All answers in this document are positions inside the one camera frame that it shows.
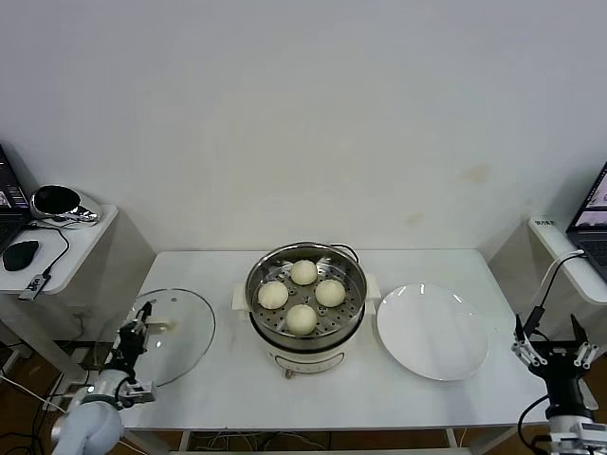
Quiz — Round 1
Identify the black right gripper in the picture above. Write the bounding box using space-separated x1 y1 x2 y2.
510 312 600 419

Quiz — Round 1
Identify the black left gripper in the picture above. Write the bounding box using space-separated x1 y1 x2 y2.
112 300 155 372

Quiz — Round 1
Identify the round glass pot lid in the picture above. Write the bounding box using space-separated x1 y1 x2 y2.
113 288 217 388

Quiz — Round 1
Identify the white steamed baozi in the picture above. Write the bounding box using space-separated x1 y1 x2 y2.
290 259 319 286
314 279 346 307
257 280 290 310
285 303 319 336

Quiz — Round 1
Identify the stainless steel steamer basket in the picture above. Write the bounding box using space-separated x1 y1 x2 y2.
245 242 368 346

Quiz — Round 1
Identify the small grey usb hub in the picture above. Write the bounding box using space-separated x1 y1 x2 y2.
17 276 51 302

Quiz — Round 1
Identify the open dark laptop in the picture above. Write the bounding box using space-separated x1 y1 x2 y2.
564 160 607 282
0 143 35 255

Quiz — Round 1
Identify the black computer mouse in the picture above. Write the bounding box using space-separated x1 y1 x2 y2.
2 240 41 273

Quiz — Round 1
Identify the shiny chrome helmet object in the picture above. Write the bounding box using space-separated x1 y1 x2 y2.
28 185 104 231

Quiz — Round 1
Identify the round white plate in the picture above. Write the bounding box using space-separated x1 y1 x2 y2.
377 282 490 382

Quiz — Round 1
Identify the cream electric cooker pot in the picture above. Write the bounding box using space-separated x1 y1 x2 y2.
230 272 382 380

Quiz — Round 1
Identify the black cable adapter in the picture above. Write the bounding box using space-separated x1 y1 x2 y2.
523 305 546 336

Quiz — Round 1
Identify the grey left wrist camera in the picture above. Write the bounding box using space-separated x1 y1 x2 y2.
118 378 157 409

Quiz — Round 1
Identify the white laptop cable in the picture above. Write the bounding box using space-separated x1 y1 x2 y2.
539 249 587 309

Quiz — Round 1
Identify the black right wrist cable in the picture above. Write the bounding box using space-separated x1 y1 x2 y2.
518 396 551 455

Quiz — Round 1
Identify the black usb hub cable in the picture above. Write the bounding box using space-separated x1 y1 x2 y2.
22 222 71 282

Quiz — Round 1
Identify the white floor cable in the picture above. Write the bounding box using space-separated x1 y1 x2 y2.
0 373 72 413

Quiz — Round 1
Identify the thin white cable bundle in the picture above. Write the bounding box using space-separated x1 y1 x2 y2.
189 428 342 451

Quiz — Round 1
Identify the black cooker power cord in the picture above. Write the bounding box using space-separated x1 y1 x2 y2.
329 243 360 263

